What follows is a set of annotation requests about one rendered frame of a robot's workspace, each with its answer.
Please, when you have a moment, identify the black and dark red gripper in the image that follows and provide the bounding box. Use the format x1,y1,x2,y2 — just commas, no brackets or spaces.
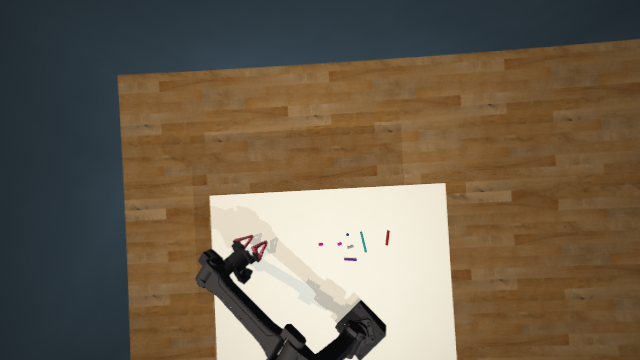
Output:
225,235,268,271

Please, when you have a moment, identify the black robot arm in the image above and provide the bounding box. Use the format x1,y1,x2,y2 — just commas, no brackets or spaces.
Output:
195,249,375,360

